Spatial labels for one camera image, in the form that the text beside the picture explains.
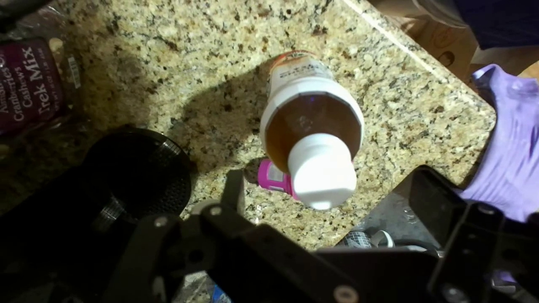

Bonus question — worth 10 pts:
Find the white and brown bottle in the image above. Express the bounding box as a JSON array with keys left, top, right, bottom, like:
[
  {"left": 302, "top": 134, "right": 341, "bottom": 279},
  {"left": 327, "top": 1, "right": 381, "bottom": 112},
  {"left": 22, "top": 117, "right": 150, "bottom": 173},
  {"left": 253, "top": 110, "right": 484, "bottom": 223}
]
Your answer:
[{"left": 258, "top": 48, "right": 366, "bottom": 211}]

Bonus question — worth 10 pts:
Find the wooden lower cabinet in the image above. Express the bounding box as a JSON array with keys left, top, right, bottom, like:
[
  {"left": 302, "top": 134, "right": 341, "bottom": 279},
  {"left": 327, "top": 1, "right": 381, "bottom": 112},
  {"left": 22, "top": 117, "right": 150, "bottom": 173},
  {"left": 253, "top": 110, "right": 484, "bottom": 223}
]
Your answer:
[{"left": 386, "top": 0, "right": 539, "bottom": 80}]

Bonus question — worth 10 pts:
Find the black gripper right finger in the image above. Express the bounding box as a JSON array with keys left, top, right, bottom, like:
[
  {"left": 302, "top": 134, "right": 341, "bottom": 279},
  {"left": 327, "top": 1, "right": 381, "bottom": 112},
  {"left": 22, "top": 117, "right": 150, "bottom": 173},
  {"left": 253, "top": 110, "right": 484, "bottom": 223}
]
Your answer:
[{"left": 408, "top": 164, "right": 539, "bottom": 303}]

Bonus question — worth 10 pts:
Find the purple cloth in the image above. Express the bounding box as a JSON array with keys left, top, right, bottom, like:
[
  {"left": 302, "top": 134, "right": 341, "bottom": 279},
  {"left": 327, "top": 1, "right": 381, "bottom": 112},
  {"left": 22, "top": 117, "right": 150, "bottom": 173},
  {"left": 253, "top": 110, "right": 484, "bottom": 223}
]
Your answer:
[{"left": 457, "top": 62, "right": 539, "bottom": 223}]

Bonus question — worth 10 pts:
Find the trail mix bag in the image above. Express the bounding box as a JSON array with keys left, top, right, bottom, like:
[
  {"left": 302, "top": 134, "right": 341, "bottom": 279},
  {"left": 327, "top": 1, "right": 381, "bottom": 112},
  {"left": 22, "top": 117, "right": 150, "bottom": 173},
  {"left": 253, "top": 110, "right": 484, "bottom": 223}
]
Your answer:
[{"left": 0, "top": 35, "right": 85, "bottom": 139}]

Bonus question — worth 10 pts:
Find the small pink object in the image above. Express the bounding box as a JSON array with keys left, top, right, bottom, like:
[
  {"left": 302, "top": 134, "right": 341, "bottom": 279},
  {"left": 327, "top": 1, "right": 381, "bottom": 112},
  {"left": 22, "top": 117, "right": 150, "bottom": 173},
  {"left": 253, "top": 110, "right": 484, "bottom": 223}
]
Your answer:
[{"left": 255, "top": 156, "right": 300, "bottom": 198}]

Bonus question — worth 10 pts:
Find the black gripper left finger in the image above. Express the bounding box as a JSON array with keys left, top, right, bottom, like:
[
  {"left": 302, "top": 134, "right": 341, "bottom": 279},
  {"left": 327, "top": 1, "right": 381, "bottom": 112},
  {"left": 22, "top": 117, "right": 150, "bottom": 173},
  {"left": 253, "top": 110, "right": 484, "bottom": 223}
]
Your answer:
[{"left": 100, "top": 166, "right": 363, "bottom": 303}]

